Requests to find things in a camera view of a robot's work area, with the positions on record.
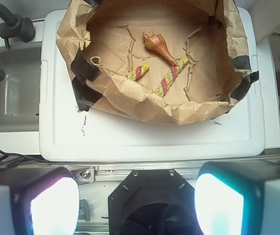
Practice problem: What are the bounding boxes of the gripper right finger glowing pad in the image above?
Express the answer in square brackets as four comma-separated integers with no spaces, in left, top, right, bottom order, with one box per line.
[195,160,280,235]

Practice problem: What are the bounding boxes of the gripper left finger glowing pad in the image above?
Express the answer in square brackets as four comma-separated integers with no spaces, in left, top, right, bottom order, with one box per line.
[0,167,79,235]

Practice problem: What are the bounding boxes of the orange spiral conch shell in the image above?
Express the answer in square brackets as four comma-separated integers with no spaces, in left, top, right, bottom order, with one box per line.
[143,31,178,66]

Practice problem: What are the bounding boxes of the white plastic bin lid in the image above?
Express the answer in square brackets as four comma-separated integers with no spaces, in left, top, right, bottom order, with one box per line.
[39,10,265,162]

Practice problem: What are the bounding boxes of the white sink basin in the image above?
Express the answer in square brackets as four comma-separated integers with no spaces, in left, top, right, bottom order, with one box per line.
[0,42,42,132]

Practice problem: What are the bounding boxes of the crumpled brown paper bag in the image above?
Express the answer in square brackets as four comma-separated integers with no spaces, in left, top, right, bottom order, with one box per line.
[56,0,259,125]

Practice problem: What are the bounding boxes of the black sink faucet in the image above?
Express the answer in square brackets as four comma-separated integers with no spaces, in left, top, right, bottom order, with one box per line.
[0,3,35,82]

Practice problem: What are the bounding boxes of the black cable bundle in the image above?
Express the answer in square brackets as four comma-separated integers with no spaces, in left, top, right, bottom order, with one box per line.
[0,136,50,169]

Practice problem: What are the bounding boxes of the aluminium extrusion rail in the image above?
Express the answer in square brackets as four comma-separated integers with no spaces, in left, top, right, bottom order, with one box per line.
[69,162,203,184]

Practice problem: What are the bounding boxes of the black octagonal mount plate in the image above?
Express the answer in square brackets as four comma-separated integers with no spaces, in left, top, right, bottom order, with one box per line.
[108,174,202,235]

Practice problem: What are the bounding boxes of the long colourful rope toy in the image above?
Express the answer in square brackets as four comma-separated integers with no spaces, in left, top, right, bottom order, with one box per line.
[154,57,189,98]

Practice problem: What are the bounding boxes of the short colourful rope toy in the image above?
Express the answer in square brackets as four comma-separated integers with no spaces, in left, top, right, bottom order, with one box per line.
[127,63,150,81]

